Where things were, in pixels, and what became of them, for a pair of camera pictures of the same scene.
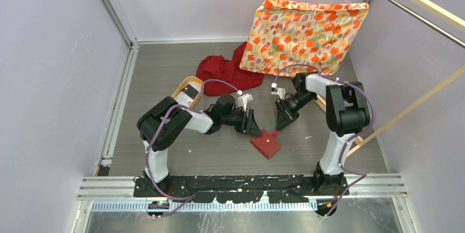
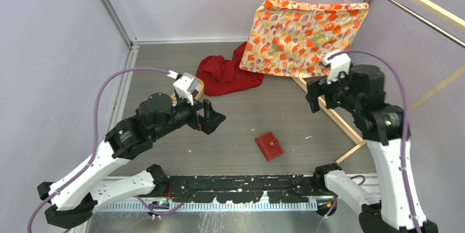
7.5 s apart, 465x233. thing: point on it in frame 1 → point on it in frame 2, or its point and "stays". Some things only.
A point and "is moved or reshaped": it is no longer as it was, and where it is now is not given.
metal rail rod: [405, 9] stays
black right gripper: [285, 115] → [316, 89]
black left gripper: [251, 128] → [211, 119]
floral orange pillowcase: [286, 33] stays
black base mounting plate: [243, 189] stays
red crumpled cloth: [216, 67] stays
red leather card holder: [267, 145] is moved or reshaped
